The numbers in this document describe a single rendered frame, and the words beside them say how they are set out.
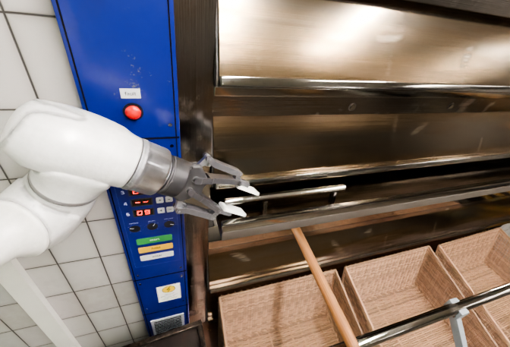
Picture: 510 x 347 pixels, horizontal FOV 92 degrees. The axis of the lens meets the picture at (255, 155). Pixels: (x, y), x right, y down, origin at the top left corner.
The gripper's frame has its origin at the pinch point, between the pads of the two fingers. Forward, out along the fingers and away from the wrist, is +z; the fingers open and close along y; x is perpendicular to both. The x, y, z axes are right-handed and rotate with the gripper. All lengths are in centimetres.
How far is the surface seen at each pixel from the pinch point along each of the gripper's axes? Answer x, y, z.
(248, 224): 4.7, 3.4, 2.0
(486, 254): 24, -26, 186
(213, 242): -14.8, 22.3, 13.8
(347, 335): 25.3, 15.4, 31.3
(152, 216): -12.0, 15.9, -11.3
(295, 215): 7.4, -3.3, 11.5
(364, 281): 1, 20, 101
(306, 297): -6, 37, 74
